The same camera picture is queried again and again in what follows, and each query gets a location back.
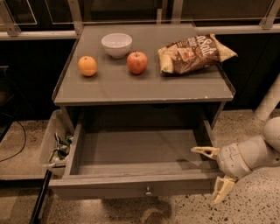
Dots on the orange fruit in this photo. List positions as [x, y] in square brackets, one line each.
[87, 66]

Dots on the grey drawer cabinet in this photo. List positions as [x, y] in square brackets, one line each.
[114, 84]

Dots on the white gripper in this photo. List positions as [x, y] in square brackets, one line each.
[231, 161]

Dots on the red apple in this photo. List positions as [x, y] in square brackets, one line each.
[137, 62]

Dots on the metal railing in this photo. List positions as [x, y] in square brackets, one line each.
[65, 19]

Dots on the brown chip bag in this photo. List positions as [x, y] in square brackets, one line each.
[192, 54]

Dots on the grey top drawer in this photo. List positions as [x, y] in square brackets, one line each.
[108, 161]

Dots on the white ceramic bowl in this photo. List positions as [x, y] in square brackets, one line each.
[117, 45]

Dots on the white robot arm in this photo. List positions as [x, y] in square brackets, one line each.
[263, 150]

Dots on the clutter in bin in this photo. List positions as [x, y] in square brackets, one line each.
[59, 155]

